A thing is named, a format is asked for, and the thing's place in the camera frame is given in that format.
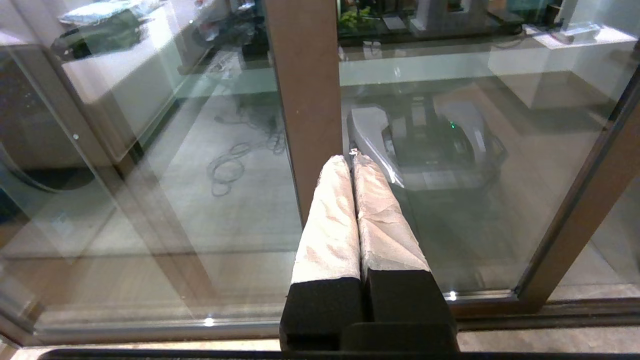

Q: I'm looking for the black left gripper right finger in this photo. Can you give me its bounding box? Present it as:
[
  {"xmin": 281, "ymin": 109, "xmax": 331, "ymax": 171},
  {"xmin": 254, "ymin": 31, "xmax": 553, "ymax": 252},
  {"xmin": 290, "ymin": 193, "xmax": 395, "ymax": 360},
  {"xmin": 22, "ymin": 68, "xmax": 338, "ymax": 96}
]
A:
[{"xmin": 350, "ymin": 152, "xmax": 457, "ymax": 325}]

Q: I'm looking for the long grey stone sill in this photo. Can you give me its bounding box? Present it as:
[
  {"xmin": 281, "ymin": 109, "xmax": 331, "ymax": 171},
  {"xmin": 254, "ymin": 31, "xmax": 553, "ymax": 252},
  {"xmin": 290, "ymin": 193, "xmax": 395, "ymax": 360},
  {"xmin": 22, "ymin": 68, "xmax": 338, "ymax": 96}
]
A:
[{"xmin": 340, "ymin": 39, "xmax": 503, "ymax": 60}]

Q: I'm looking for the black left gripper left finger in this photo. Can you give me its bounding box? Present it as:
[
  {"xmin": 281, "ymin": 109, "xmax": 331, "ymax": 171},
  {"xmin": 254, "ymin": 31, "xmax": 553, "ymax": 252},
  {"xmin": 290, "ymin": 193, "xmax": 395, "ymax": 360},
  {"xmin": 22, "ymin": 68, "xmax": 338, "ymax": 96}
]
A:
[{"xmin": 279, "ymin": 155, "xmax": 367, "ymax": 351}]

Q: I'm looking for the dark green cloth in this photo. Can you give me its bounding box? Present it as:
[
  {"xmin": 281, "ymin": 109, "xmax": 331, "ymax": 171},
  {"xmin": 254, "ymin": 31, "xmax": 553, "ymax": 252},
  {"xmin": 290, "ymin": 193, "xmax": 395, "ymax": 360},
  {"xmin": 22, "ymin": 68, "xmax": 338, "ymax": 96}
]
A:
[{"xmin": 50, "ymin": 7, "xmax": 151, "ymax": 58}]

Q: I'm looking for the green leafy tree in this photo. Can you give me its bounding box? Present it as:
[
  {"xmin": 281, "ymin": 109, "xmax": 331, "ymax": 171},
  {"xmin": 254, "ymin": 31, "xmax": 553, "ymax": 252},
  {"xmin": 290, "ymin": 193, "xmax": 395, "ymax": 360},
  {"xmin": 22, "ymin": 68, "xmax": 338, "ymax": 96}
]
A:
[{"xmin": 339, "ymin": 6, "xmax": 373, "ymax": 30}]

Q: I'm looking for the fixed glass door panel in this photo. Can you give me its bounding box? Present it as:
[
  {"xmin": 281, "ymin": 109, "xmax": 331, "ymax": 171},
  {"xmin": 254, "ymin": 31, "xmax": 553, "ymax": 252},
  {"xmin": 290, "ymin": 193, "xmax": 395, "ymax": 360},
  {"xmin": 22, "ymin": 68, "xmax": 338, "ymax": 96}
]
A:
[{"xmin": 0, "ymin": 0, "xmax": 347, "ymax": 348}]

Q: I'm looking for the dark metal floor track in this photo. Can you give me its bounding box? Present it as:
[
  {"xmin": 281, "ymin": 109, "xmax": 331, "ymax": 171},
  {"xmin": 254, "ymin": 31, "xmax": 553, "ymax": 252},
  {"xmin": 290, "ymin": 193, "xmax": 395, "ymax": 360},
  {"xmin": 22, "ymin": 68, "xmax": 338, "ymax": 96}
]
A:
[{"xmin": 450, "ymin": 299, "xmax": 640, "ymax": 332}]

